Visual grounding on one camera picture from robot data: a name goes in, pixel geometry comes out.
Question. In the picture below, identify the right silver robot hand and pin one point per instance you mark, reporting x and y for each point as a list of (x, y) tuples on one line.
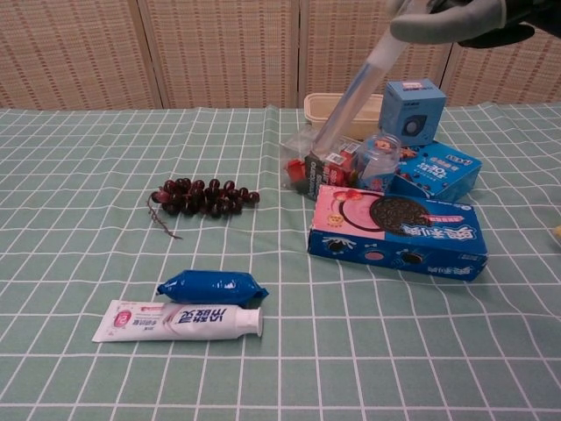
[(442, 26)]

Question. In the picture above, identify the translucent white tube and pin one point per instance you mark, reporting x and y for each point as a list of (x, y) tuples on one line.
[(350, 96)]

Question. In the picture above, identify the light blue speaker box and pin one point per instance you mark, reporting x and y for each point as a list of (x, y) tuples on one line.
[(416, 109)]

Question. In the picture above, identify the flat blue biscuit box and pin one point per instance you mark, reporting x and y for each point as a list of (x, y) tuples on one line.
[(442, 173)]

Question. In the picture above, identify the beige food container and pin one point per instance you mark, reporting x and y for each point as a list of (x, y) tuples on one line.
[(317, 107)]

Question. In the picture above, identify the pink blue cookie box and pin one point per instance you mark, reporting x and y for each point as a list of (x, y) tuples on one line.
[(350, 215)]

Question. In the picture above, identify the white toothpaste tube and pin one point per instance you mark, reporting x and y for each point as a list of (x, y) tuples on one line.
[(175, 322)]

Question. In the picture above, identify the clear plastic cup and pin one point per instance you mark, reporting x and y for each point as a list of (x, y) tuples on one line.
[(377, 166)]

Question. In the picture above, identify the red black coffee carton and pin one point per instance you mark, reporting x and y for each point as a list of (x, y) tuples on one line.
[(337, 169)]

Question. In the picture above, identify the clear plastic bag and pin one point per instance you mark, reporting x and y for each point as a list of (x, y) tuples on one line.
[(296, 147)]

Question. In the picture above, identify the woven bamboo folding screen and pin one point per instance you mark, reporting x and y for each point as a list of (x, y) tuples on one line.
[(210, 48)]

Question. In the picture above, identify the dark red grape bunch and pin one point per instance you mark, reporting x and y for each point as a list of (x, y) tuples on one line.
[(206, 197)]

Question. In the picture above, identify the blue snack packet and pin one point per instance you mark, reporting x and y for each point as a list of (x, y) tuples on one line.
[(210, 287)]

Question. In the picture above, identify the green checked tablecloth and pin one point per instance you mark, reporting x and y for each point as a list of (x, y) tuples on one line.
[(131, 377)]

